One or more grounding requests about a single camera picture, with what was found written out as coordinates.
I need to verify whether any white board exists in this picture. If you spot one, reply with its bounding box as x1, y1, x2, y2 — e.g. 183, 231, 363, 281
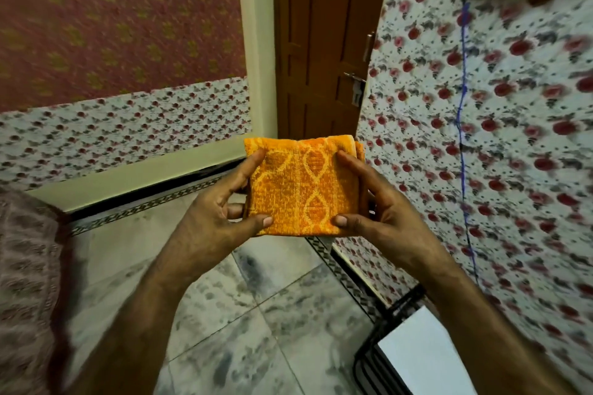
377, 306, 478, 395

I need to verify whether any metal door latch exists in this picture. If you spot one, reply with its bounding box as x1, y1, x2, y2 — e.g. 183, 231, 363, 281
343, 72, 367, 108

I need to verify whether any pink patterned bedsheet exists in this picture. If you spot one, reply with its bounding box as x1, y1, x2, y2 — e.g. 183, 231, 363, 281
0, 185, 72, 395

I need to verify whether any orange patterned towel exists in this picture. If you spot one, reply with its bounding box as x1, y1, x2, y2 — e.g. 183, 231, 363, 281
244, 135, 366, 237

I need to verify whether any blue cable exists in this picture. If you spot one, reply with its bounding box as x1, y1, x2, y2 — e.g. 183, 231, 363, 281
455, 0, 482, 284

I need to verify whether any person's left forearm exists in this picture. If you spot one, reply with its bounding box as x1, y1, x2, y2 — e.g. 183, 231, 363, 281
65, 249, 204, 395

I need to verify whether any person's left hand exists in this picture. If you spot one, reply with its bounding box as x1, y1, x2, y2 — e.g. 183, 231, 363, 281
169, 149, 274, 271

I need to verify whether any person's right forearm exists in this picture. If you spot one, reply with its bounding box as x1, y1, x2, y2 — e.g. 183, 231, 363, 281
414, 260, 580, 395

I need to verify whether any brown wooden door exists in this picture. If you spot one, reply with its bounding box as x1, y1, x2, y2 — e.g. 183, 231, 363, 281
272, 0, 395, 140

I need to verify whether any person's right hand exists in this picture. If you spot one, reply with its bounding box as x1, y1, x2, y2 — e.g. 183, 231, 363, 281
333, 150, 449, 276

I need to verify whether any cream door frame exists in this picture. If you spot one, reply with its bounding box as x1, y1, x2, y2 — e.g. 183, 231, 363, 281
234, 0, 278, 137

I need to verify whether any black metal stand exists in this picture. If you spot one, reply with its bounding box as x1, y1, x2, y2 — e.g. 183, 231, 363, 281
352, 284, 427, 395

